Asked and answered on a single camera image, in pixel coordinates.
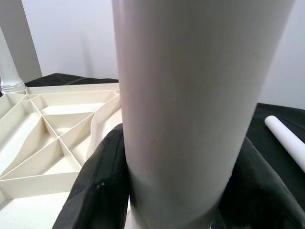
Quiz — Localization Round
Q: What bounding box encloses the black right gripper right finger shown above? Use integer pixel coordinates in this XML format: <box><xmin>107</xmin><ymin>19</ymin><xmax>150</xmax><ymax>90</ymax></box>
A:
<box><xmin>209</xmin><ymin>137</ymin><xmax>305</xmax><ymax>229</ymax></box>

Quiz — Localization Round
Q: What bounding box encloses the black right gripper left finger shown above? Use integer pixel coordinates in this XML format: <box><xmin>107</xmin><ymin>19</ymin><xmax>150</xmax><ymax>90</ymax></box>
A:
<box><xmin>52</xmin><ymin>124</ymin><xmax>131</xmax><ymax>229</ymax></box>

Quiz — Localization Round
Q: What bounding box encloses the white plastic children table top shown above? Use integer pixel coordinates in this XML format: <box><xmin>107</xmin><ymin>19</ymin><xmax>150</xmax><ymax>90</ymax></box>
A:
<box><xmin>0</xmin><ymin>82</ymin><xmax>213</xmax><ymax>229</ymax></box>

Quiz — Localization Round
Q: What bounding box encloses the white plastic table leg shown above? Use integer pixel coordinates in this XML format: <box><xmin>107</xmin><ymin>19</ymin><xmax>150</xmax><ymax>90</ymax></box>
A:
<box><xmin>264</xmin><ymin>115</ymin><xmax>305</xmax><ymax>172</ymax></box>
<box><xmin>0</xmin><ymin>26</ymin><xmax>27</xmax><ymax>95</ymax></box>
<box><xmin>112</xmin><ymin>0</ymin><xmax>296</xmax><ymax>229</ymax></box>

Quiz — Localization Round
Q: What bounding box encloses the black cloth table cover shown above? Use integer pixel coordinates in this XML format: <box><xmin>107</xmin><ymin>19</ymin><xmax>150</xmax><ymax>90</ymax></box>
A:
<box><xmin>25</xmin><ymin>73</ymin><xmax>305</xmax><ymax>210</ymax></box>

